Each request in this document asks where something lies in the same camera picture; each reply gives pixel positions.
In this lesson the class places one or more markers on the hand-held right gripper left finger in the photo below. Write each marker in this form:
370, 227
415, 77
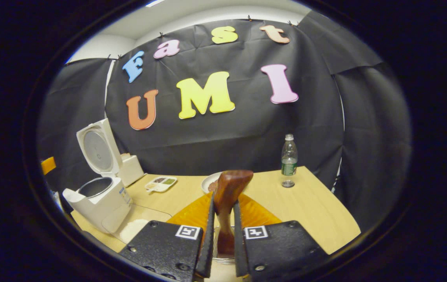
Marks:
207, 243

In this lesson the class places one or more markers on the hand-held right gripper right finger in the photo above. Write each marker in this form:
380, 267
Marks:
239, 243

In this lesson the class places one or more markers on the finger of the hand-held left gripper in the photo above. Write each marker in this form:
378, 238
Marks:
48, 166

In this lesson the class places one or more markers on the brown wooden spoon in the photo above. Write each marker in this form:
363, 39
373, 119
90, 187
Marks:
227, 192

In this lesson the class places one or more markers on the white rice cooker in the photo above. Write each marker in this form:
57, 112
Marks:
106, 207

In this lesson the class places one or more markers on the brown meat piece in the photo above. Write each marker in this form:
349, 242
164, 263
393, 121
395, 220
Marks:
212, 187

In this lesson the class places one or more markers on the white round plate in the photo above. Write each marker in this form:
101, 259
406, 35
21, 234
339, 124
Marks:
208, 178

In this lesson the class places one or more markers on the small white divided dish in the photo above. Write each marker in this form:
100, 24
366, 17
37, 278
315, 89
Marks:
161, 184

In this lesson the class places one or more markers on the white toaster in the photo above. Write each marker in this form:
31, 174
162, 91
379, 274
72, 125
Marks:
132, 170

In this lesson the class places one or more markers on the clear plastic water bottle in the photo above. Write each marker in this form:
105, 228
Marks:
289, 164

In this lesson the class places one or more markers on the black backdrop cloth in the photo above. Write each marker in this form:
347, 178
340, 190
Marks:
239, 133

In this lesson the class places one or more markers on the long ceiling light panel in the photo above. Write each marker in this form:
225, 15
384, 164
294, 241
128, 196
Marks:
155, 2

